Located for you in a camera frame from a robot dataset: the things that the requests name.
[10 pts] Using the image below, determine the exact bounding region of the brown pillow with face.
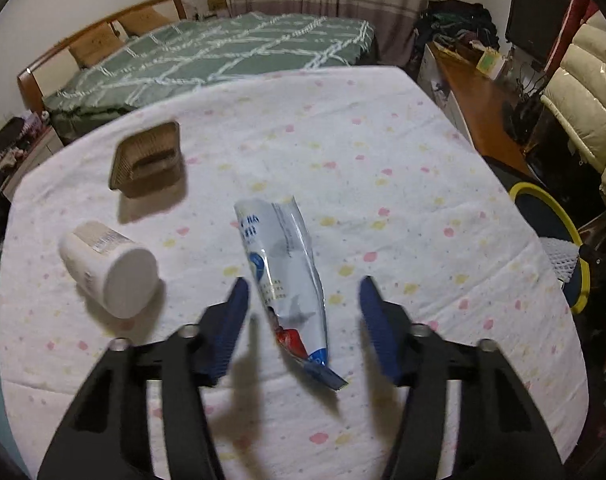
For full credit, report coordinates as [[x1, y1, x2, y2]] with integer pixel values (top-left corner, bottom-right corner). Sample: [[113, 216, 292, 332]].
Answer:
[[68, 22, 124, 68]]

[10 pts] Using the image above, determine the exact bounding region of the pile of clothes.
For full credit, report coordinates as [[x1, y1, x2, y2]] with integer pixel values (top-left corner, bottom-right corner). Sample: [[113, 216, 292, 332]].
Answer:
[[0, 112, 51, 241]]

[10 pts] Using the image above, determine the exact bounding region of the green checked duvet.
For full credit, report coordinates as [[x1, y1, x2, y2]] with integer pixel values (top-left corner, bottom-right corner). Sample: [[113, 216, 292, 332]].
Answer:
[[42, 12, 376, 133]]

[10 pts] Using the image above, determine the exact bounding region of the yellow rimmed trash bin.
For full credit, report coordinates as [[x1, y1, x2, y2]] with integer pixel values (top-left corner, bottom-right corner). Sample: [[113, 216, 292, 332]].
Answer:
[[508, 181, 591, 316]]

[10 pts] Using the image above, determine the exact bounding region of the green white box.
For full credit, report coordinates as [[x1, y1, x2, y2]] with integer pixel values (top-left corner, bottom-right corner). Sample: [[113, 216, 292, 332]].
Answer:
[[477, 47, 506, 78]]

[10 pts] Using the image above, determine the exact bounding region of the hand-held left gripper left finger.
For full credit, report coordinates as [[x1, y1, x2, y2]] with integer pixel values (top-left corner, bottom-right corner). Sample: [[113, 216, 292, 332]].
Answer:
[[37, 276, 251, 480]]

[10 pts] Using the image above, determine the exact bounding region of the dark clothes pile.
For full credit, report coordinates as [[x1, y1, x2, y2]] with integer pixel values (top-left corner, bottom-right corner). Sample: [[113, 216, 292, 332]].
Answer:
[[414, 0, 500, 61]]

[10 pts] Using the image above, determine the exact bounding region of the brown plastic tray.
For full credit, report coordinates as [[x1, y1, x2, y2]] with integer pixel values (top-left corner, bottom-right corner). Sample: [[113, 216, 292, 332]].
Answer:
[[108, 121, 182, 192]]

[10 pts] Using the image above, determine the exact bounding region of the red hanging jacket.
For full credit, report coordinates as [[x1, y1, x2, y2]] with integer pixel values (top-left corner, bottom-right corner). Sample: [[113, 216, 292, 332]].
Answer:
[[565, 0, 600, 41]]

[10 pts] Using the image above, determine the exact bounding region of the wooden desk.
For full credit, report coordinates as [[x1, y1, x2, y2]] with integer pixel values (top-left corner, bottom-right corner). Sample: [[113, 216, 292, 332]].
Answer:
[[417, 40, 538, 181]]

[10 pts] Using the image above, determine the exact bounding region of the black television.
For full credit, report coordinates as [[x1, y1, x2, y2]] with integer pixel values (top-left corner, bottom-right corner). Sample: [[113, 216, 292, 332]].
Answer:
[[505, 0, 578, 63]]

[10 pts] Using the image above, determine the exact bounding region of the white labelled paper tub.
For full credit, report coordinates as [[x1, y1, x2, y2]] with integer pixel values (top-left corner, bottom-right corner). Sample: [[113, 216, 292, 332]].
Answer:
[[59, 221, 160, 320]]

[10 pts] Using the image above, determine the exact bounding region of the white nightstand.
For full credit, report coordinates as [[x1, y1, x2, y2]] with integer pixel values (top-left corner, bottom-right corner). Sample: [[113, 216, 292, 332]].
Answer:
[[0, 127, 64, 201]]

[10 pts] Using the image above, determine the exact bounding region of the white blue plastic pouch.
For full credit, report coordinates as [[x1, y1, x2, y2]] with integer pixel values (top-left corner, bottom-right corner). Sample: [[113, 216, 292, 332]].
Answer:
[[233, 195, 348, 392]]

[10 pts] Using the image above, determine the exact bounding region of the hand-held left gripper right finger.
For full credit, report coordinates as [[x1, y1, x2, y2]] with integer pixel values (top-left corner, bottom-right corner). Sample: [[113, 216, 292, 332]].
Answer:
[[359, 275, 566, 480]]

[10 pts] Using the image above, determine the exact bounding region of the wooden bed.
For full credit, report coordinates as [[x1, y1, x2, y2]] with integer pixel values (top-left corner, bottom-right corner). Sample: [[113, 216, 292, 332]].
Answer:
[[17, 0, 379, 146]]

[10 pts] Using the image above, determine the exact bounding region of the cream puffer jacket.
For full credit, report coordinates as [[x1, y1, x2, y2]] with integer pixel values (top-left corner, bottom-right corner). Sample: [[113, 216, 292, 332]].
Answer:
[[540, 15, 606, 211]]

